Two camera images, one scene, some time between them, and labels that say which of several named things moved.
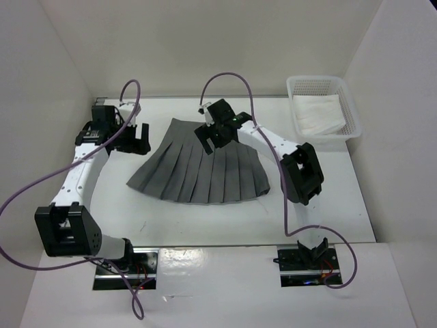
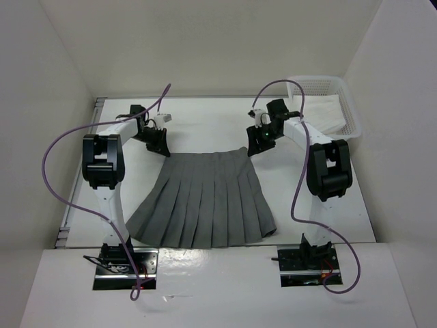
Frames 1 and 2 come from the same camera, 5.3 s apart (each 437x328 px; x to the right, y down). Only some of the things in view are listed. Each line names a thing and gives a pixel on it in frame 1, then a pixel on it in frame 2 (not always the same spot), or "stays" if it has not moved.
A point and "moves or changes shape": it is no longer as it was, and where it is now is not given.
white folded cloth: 319,114 stays
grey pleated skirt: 180,169 moves or changes shape
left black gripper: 138,146 → 160,146
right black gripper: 203,132 → 254,147
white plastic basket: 324,85 stays
